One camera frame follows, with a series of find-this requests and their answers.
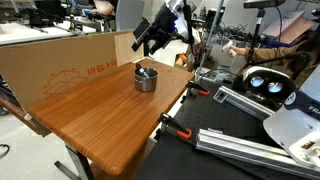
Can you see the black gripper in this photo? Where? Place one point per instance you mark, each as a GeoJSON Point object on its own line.
{"type": "Point", "coordinates": [168, 20]}

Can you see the black Expo marker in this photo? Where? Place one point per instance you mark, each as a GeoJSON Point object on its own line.
{"type": "Point", "coordinates": [141, 70]}

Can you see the white VR controller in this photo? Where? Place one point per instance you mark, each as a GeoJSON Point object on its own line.
{"type": "Point", "coordinates": [228, 47]}

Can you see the brown-sleeved forearm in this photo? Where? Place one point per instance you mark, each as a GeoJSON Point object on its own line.
{"type": "Point", "coordinates": [273, 53]}

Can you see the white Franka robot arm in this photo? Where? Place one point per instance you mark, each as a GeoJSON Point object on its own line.
{"type": "Point", "coordinates": [293, 133]}

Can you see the small silver pot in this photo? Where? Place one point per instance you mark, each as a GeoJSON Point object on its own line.
{"type": "Point", "coordinates": [146, 85]}

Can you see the hand of brown-sleeved person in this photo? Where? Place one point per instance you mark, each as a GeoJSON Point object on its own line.
{"type": "Point", "coordinates": [239, 51]}

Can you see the light wood-look panel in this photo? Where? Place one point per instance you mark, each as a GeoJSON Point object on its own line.
{"type": "Point", "coordinates": [125, 46]}

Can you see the grey chair back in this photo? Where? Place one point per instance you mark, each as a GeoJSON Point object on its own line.
{"type": "Point", "coordinates": [130, 15]}

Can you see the orange tool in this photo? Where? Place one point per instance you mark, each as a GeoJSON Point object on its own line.
{"type": "Point", "coordinates": [181, 59]}

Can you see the seated person in background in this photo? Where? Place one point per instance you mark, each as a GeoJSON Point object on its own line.
{"type": "Point", "coordinates": [103, 8]}

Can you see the slanted metal pole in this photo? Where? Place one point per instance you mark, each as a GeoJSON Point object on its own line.
{"type": "Point", "coordinates": [213, 33]}

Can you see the black perforated breadboard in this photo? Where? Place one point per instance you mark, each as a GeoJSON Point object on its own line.
{"type": "Point", "coordinates": [206, 113]}

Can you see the brown printed cardboard sheet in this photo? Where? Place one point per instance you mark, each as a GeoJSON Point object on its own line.
{"type": "Point", "coordinates": [50, 60]}

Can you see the white VR headset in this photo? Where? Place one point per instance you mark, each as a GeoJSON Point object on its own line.
{"type": "Point", "coordinates": [254, 71]}

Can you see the white work table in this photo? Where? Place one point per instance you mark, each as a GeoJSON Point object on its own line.
{"type": "Point", "coordinates": [20, 33]}

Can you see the flat cardboard pieces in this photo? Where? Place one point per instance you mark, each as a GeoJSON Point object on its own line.
{"type": "Point", "coordinates": [286, 26]}

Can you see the grey metal table leg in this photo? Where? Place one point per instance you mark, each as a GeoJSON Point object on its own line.
{"type": "Point", "coordinates": [80, 163]}

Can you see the aluminium profile rail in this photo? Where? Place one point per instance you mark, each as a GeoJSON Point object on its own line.
{"type": "Point", "coordinates": [240, 148]}
{"type": "Point", "coordinates": [246, 101]}

